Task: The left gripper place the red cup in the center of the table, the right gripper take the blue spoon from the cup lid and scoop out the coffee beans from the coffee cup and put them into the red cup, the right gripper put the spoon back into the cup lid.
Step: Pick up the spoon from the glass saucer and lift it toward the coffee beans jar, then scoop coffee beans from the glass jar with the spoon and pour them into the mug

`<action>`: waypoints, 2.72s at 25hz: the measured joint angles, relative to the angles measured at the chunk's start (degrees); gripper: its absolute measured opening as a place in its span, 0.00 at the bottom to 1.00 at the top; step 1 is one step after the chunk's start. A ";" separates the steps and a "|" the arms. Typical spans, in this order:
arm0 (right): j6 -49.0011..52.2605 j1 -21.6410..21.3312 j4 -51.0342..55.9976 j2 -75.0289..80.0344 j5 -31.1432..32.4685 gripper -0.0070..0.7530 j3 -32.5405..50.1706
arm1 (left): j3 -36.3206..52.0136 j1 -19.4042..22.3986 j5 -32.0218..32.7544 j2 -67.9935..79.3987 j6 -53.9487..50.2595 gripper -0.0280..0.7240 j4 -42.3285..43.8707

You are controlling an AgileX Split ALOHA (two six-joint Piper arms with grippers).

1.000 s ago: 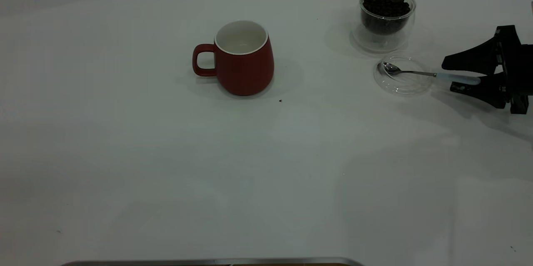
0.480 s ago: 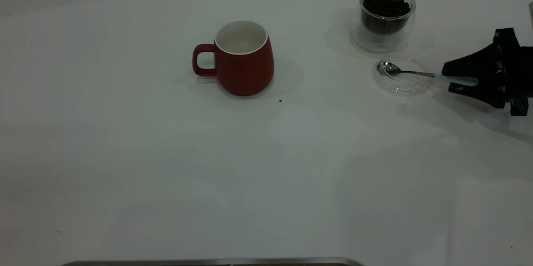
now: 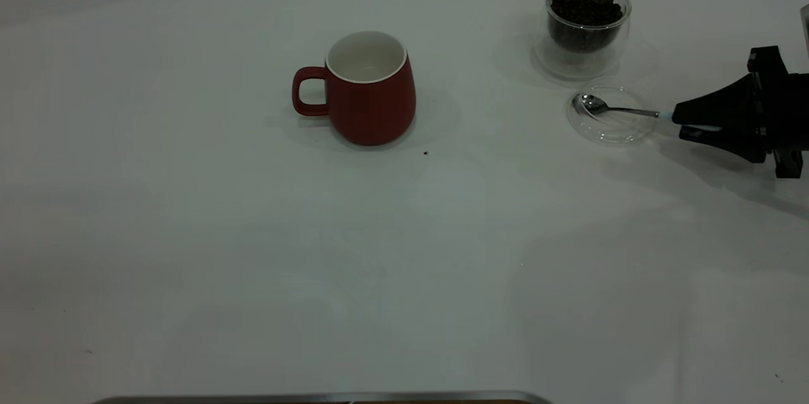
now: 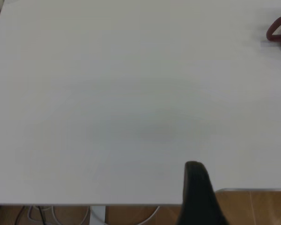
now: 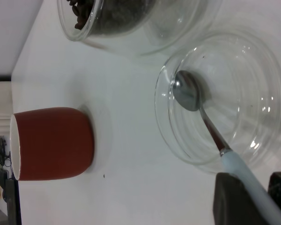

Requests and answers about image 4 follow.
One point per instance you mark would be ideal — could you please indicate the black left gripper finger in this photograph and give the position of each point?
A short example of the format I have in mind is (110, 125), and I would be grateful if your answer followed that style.
(196, 199)

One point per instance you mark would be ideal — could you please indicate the red ceramic mug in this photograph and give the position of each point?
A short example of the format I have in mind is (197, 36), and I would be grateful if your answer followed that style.
(277, 20)

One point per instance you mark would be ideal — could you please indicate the white table leg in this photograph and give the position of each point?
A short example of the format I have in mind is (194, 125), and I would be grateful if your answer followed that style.
(98, 215)

